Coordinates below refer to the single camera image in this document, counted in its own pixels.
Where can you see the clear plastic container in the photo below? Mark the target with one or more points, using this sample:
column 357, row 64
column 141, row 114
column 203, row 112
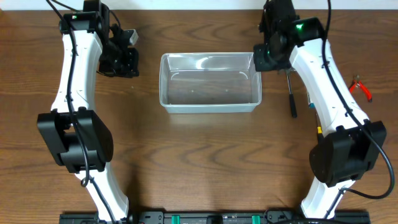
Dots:
column 209, row 82

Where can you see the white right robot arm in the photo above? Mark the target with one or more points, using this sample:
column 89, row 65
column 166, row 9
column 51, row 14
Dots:
column 349, row 143

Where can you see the small metal hammer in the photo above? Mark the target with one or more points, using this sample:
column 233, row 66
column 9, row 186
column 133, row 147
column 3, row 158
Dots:
column 293, row 109

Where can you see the black yellow screwdriver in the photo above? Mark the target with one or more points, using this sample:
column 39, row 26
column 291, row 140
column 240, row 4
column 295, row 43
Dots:
column 319, row 128

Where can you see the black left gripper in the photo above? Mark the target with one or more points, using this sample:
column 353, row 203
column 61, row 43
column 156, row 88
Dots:
column 123, row 62

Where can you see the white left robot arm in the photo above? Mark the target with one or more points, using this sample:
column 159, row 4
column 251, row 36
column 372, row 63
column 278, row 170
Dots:
column 75, row 135

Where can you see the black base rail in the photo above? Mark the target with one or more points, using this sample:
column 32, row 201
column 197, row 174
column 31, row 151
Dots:
column 267, row 217

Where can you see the red handled pliers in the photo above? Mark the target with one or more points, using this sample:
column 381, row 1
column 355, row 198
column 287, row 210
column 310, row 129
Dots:
column 357, row 83

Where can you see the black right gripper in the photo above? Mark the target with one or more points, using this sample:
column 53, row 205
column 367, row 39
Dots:
column 261, row 62

